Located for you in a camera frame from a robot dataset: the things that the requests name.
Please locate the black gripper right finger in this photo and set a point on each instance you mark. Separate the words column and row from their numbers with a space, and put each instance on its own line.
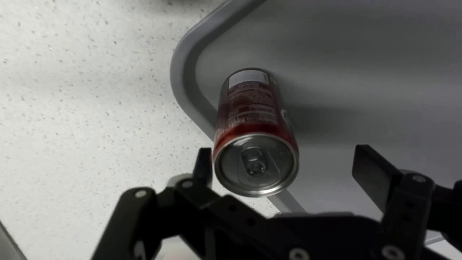
column 408, row 202

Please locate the grey plastic tray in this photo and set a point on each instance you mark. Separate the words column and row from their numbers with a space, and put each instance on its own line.
column 365, row 72

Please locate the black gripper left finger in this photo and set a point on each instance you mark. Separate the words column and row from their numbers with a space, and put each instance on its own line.
column 159, row 225

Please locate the red soda can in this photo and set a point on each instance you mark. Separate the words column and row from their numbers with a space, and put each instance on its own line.
column 253, row 120

